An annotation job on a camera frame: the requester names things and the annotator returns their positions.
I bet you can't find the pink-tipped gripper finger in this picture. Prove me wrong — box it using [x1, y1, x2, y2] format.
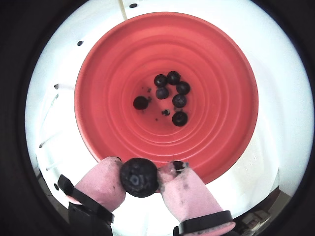
[157, 160, 237, 236]
[57, 156, 127, 236]

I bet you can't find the white foam board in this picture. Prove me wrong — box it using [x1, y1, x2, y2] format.
[24, 0, 311, 236]

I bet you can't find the red collapsible cup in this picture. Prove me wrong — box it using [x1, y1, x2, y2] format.
[73, 11, 259, 194]

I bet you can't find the tall beige wooden stick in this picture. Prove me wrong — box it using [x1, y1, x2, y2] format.
[119, 0, 128, 22]

